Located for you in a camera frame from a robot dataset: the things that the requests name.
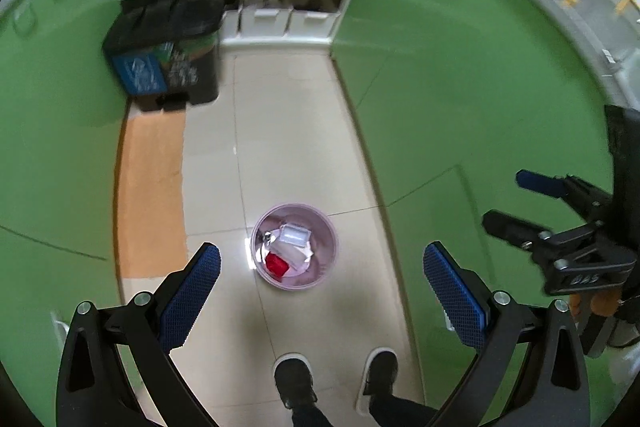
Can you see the black left shoe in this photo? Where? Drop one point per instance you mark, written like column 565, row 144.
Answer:
column 295, row 379

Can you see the dark left trouser leg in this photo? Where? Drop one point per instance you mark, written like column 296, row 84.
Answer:
column 310, row 417

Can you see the white box lid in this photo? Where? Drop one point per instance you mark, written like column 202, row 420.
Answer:
column 295, row 257

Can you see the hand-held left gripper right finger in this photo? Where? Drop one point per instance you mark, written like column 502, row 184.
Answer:
column 455, row 292

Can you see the white storage box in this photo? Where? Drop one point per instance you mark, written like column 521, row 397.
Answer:
column 265, row 22
column 315, row 24

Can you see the black shoe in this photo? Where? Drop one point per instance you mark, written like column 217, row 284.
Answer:
column 378, row 377
column 295, row 379

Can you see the green kitchen cabinet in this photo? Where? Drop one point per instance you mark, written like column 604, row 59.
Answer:
column 475, row 82
column 50, row 132

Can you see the dark trouser leg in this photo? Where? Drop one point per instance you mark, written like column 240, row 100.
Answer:
column 310, row 417
column 400, row 414

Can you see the person's right hand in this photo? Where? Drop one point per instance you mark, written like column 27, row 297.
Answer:
column 602, row 304

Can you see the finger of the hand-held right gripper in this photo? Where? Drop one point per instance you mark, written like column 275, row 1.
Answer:
column 537, row 181
column 510, row 227

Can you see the red box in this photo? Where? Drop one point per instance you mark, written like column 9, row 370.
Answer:
column 276, row 264

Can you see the clear plastic container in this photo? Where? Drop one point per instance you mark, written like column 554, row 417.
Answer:
column 295, row 234

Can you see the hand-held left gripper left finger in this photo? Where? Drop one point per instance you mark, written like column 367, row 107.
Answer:
column 192, row 289

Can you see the orange floor mat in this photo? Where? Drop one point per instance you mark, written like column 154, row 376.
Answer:
column 150, row 197

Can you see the pink wastebasket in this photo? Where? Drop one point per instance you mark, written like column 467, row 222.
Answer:
column 325, row 257

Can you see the dark right trouser leg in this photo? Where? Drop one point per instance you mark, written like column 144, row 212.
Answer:
column 400, row 414

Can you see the black sorting bin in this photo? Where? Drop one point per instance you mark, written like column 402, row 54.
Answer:
column 165, row 32

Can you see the black right shoe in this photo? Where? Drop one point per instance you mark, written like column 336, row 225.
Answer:
column 378, row 377

